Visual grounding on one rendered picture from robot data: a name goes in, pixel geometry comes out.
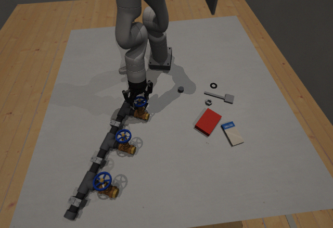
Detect dark grey short cylinder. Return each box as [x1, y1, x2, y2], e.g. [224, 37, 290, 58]
[178, 86, 184, 93]

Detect red box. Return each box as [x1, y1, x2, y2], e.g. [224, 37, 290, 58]
[195, 108, 222, 137]

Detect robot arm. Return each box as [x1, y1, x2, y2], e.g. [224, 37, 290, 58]
[115, 0, 169, 83]

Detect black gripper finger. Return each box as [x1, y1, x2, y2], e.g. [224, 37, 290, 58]
[122, 89, 139, 108]
[141, 80, 153, 101]

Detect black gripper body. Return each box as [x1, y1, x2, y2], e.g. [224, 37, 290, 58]
[128, 79, 147, 95]

